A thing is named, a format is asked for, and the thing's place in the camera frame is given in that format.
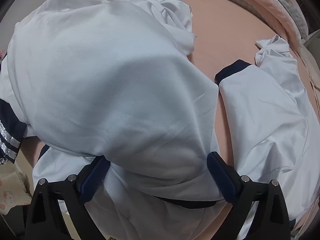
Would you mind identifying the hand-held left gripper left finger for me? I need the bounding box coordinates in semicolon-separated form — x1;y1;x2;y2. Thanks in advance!
24;156;111;240

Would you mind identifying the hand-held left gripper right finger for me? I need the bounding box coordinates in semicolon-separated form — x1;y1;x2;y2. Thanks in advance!
207;151;292;240

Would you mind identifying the light blue navy-trimmed shirt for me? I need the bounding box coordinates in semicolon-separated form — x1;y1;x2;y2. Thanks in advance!
0;0;320;240

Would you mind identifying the printed cream sofa cover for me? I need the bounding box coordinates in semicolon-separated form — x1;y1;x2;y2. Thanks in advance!
0;161;34;217

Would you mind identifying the pale pink textured pillow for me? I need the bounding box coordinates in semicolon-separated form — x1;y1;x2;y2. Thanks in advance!
296;37;320;123

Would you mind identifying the bed with pink sheet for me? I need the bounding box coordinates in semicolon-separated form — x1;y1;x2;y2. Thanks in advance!
24;0;320;233

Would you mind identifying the folded pink checked quilt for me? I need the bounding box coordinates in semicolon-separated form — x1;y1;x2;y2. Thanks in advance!
220;0;310;42

